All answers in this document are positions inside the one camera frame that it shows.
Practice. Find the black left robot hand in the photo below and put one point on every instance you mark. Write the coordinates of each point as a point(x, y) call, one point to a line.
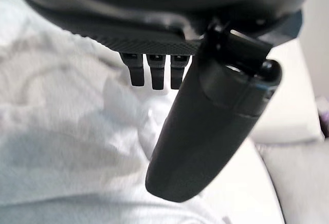
point(200, 121)

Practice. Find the white fabric garment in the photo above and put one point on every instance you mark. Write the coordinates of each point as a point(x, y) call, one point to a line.
point(64, 131)

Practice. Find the white sofa cushion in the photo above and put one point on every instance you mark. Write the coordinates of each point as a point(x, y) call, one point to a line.
point(285, 100)

